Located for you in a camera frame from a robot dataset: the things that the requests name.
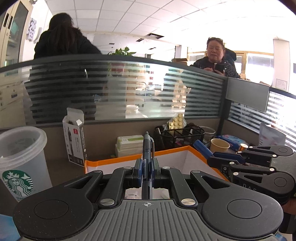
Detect dark blue pen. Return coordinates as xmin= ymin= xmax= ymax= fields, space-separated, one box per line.
xmin=142 ymin=132 xmax=154 ymax=200

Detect operator right hand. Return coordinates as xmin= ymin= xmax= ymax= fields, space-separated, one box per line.
xmin=282 ymin=198 xmax=296 ymax=215

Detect gold perfume bottle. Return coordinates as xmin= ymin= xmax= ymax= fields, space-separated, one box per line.
xmin=238 ymin=143 xmax=248 ymax=152

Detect blue tissue pack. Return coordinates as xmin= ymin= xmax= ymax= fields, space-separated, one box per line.
xmin=217 ymin=135 xmax=248 ymax=151

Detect purple spout pouch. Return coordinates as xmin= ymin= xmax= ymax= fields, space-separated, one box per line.
xmin=259 ymin=123 xmax=286 ymax=146

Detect orange cardboard box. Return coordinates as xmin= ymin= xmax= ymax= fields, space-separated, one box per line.
xmin=84 ymin=145 xmax=230 ymax=182

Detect stacked green white boxes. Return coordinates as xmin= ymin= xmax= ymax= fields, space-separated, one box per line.
xmin=115 ymin=135 xmax=144 ymax=158

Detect paper cup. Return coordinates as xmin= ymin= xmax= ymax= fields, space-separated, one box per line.
xmin=210 ymin=138 xmax=230 ymax=153

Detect black mesh organizer basket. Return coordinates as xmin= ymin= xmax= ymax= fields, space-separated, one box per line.
xmin=153 ymin=123 xmax=205 ymax=151

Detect yellow pill blister pack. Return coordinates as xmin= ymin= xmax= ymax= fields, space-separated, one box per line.
xmin=167 ymin=113 xmax=187 ymax=130

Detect white pen box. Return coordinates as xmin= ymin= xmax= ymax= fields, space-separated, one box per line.
xmin=62 ymin=108 xmax=87 ymax=167

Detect woman with dark hair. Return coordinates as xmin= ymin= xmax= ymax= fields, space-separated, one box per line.
xmin=190 ymin=37 xmax=240 ymax=79

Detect Starbucks plastic cup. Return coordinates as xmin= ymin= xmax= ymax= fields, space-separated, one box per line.
xmin=0 ymin=126 xmax=52 ymax=202

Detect person in black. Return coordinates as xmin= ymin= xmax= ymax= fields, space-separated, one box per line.
xmin=25 ymin=13 xmax=101 ymax=124

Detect blue printed desk mat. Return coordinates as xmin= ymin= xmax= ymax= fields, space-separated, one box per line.
xmin=0 ymin=214 xmax=20 ymax=241

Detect beige cabinet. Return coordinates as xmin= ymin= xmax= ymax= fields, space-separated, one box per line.
xmin=0 ymin=0 xmax=33 ymax=67

